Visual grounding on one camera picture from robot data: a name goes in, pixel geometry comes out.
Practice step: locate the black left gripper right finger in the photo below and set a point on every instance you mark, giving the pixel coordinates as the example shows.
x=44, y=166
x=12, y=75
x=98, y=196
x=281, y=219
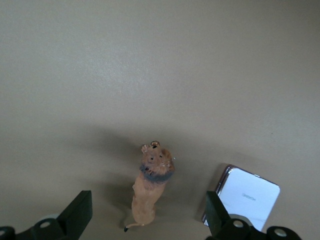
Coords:
x=217, y=220

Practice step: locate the white card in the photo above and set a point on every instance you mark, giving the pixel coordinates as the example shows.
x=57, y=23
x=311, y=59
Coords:
x=250, y=200

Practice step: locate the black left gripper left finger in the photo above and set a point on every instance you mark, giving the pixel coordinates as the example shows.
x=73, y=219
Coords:
x=75, y=220

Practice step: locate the brown lion figurine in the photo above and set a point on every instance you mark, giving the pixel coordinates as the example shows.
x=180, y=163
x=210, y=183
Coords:
x=147, y=195

